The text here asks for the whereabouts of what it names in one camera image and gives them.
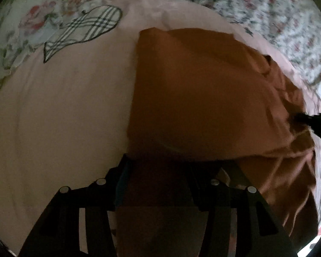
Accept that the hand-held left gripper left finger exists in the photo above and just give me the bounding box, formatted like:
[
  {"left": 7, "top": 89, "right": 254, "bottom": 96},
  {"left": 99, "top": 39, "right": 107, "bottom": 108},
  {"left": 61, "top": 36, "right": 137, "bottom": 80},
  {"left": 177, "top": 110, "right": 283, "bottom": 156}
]
[{"left": 18, "top": 154, "right": 135, "bottom": 257}]

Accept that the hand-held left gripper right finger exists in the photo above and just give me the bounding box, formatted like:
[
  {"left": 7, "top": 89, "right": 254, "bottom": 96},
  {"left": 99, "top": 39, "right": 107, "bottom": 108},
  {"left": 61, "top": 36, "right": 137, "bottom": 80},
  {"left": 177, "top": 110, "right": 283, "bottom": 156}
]
[{"left": 186, "top": 163, "right": 307, "bottom": 257}]

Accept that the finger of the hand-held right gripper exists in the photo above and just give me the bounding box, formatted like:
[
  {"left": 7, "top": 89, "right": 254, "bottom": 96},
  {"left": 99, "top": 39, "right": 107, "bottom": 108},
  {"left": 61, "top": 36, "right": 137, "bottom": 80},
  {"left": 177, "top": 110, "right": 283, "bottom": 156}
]
[{"left": 296, "top": 112, "right": 321, "bottom": 147}]

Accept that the orange garment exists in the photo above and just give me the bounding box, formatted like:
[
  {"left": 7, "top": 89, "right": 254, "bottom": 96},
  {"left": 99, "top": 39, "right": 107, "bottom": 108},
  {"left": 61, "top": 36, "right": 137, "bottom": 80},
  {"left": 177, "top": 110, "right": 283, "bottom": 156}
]
[{"left": 115, "top": 28, "right": 321, "bottom": 257}]

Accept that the pink heart print bed sheet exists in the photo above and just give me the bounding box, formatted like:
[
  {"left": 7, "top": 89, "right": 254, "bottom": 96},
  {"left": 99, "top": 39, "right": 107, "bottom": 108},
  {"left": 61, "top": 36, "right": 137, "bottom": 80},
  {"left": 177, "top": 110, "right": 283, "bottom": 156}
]
[{"left": 0, "top": 0, "right": 321, "bottom": 257}]

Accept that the small flower print quilt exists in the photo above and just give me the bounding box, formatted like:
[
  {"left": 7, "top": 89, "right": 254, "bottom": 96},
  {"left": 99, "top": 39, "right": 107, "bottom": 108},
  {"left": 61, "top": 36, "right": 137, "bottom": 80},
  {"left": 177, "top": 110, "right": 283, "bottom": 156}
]
[{"left": 150, "top": 0, "right": 321, "bottom": 108}]

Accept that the rose print ruffled pillow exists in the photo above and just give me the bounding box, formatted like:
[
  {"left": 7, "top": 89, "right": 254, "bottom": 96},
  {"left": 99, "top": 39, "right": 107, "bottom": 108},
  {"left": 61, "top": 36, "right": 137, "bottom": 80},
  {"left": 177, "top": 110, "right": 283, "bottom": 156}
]
[{"left": 0, "top": 0, "right": 140, "bottom": 90}]

